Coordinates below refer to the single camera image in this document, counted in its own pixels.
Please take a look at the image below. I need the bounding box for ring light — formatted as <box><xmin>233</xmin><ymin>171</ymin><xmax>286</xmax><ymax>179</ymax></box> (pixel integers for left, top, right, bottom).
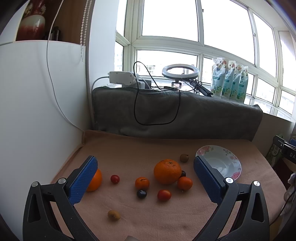
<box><xmin>162</xmin><ymin>64</ymin><xmax>200</xmax><ymax>80</ymax></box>

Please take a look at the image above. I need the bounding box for small red cherry tomato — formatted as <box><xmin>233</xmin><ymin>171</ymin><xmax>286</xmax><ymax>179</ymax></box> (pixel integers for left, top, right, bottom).
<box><xmin>110</xmin><ymin>175</ymin><xmax>120</xmax><ymax>184</ymax></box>

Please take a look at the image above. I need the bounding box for floral white plate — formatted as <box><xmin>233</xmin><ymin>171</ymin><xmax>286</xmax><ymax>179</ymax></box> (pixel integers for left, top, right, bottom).
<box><xmin>196</xmin><ymin>145</ymin><xmax>242</xmax><ymax>180</ymax></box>

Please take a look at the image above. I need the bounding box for white power strip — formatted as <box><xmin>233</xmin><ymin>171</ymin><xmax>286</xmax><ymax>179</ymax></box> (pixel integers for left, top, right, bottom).
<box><xmin>109</xmin><ymin>71</ymin><xmax>137</xmax><ymax>86</ymax></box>

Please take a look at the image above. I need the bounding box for oval orange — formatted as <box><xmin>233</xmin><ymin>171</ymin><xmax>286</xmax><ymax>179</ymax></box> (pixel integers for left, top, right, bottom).
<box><xmin>86</xmin><ymin>169</ymin><xmax>102</xmax><ymax>192</ymax></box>

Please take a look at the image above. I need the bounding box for green refill pouch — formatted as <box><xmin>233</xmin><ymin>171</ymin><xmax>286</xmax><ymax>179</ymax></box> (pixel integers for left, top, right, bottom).
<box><xmin>237</xmin><ymin>66</ymin><xmax>248</xmax><ymax>103</ymax></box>
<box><xmin>221</xmin><ymin>61</ymin><xmax>236</xmax><ymax>98</ymax></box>
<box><xmin>211</xmin><ymin>57</ymin><xmax>227</xmax><ymax>98</ymax></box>
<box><xmin>229</xmin><ymin>63</ymin><xmax>243</xmax><ymax>101</ymax></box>

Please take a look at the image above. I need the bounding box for small mandarin with stem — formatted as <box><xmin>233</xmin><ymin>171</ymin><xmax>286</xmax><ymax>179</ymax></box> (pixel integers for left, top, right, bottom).
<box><xmin>135</xmin><ymin>177</ymin><xmax>150</xmax><ymax>191</ymax></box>

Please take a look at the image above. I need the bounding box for brown longan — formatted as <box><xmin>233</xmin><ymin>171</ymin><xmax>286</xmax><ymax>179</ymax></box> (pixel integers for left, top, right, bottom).
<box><xmin>180</xmin><ymin>154</ymin><xmax>189</xmax><ymax>163</ymax></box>
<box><xmin>107</xmin><ymin>210</ymin><xmax>121</xmax><ymax>221</ymax></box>

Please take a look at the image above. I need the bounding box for red white vase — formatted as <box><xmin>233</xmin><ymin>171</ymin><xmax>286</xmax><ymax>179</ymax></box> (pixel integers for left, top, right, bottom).
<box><xmin>16</xmin><ymin>0</ymin><xmax>46</xmax><ymax>41</ymax></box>

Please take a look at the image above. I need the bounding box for grey cushion blanket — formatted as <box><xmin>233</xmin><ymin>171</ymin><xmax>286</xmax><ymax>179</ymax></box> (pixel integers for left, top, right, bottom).
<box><xmin>92</xmin><ymin>87</ymin><xmax>263</xmax><ymax>141</ymax></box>

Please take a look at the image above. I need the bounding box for pink blanket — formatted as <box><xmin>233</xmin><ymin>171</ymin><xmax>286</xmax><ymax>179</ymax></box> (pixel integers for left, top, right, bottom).
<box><xmin>56</xmin><ymin>131</ymin><xmax>285</xmax><ymax>240</ymax></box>

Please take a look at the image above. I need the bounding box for white window frame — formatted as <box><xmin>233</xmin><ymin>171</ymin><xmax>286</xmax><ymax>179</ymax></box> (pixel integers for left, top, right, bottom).
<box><xmin>114</xmin><ymin>1</ymin><xmax>295</xmax><ymax>120</ymax></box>

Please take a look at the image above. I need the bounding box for large cherry tomato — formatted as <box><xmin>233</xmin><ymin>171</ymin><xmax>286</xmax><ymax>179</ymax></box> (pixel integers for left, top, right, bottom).
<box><xmin>157</xmin><ymin>189</ymin><xmax>171</xmax><ymax>202</ymax></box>

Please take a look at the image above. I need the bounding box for large orange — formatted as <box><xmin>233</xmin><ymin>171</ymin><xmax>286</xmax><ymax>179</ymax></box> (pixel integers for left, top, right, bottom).
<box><xmin>154</xmin><ymin>159</ymin><xmax>182</xmax><ymax>185</ymax></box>

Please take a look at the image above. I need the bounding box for black cable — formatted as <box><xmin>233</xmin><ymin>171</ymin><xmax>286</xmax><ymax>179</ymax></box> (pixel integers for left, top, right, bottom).
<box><xmin>133</xmin><ymin>61</ymin><xmax>200</xmax><ymax>126</ymax></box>

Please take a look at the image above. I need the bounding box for black tripod stand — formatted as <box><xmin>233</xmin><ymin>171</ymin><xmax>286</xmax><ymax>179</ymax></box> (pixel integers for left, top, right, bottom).
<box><xmin>189</xmin><ymin>79</ymin><xmax>213</xmax><ymax>97</ymax></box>

